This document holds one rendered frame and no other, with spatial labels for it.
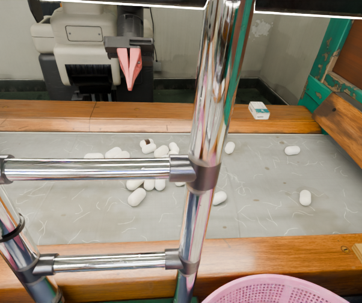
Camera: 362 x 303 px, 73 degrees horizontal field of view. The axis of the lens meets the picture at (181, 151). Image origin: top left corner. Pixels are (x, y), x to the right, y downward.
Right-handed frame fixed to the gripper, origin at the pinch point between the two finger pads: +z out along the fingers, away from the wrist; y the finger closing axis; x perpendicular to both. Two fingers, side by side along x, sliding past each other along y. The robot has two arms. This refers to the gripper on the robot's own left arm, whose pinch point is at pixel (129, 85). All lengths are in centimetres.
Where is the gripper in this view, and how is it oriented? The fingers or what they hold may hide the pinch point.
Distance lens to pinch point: 54.4
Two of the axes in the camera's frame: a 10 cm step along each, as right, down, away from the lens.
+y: 9.9, -0.1, 1.1
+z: 0.3, 9.8, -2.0
